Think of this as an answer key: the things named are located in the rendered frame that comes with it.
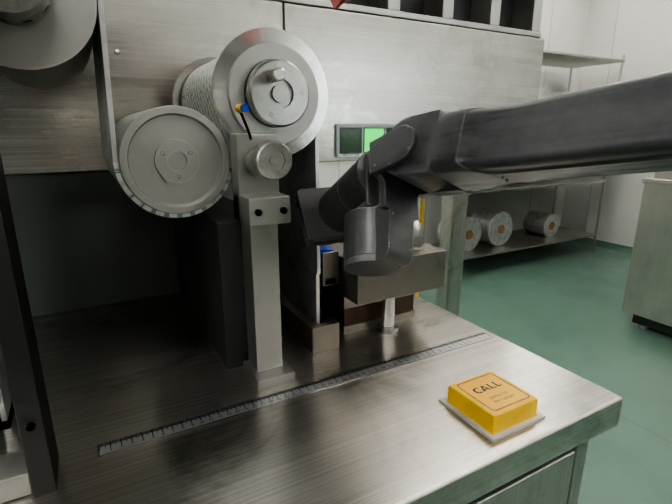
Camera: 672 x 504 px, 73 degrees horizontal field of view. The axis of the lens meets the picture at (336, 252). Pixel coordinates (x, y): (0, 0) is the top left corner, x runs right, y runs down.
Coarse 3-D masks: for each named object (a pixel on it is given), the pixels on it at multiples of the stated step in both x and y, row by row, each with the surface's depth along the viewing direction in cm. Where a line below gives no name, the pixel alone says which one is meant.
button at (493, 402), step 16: (464, 384) 52; (480, 384) 52; (496, 384) 52; (512, 384) 52; (448, 400) 52; (464, 400) 50; (480, 400) 49; (496, 400) 49; (512, 400) 49; (528, 400) 49; (480, 416) 48; (496, 416) 47; (512, 416) 48; (528, 416) 49; (496, 432) 47
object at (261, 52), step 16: (256, 48) 52; (272, 48) 52; (288, 48) 53; (240, 64) 51; (256, 64) 52; (304, 64) 55; (240, 80) 52; (240, 96) 52; (256, 128) 54; (272, 128) 55; (288, 128) 56; (304, 128) 57
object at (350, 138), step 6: (342, 132) 96; (348, 132) 97; (354, 132) 97; (360, 132) 98; (342, 138) 96; (348, 138) 97; (354, 138) 98; (360, 138) 98; (342, 144) 96; (348, 144) 97; (354, 144) 98; (360, 144) 99; (342, 150) 97; (348, 150) 98; (354, 150) 98; (360, 150) 99
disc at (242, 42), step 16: (256, 32) 52; (272, 32) 52; (288, 32) 54; (224, 48) 51; (240, 48) 51; (304, 48) 55; (224, 64) 51; (320, 64) 56; (224, 80) 51; (320, 80) 57; (224, 96) 52; (320, 96) 57; (224, 112) 52; (320, 112) 58; (224, 128) 53; (240, 128) 53; (320, 128) 58; (288, 144) 57; (304, 144) 58
